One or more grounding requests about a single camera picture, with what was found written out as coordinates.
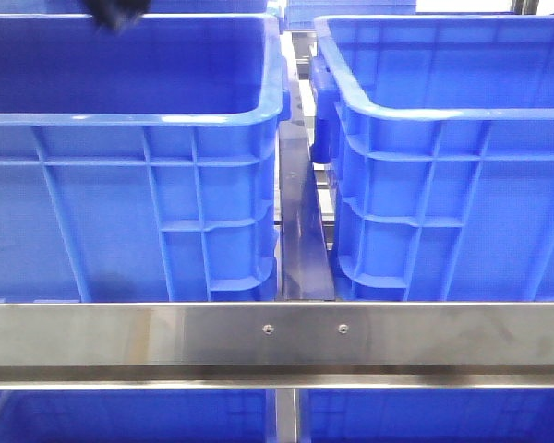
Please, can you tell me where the lower right blue crate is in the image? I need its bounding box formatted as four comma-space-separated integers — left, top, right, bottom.
301, 389, 554, 442

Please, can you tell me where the blue plastic crate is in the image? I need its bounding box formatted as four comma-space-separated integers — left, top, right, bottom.
0, 14, 289, 303
310, 15, 554, 302

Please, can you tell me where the right blue plastic crate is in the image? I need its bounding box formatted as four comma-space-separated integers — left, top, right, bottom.
310, 15, 554, 302

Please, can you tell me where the left blue plastic crate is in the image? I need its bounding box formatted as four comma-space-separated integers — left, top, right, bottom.
0, 14, 289, 303

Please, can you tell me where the rear right blue crate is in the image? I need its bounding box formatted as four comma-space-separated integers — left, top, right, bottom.
284, 0, 417, 30

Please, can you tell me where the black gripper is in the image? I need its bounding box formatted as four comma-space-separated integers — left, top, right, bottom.
83, 0, 151, 31

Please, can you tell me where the steel rack front rail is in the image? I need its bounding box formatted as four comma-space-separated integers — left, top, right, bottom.
0, 301, 554, 389

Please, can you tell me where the lower left blue crate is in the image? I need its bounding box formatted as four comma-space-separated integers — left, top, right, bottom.
0, 389, 277, 442

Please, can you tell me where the steel rack centre divider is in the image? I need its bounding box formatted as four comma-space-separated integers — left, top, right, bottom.
279, 120, 336, 302

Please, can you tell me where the rear left blue crate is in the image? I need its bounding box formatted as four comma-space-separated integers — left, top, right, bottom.
0, 0, 282, 15

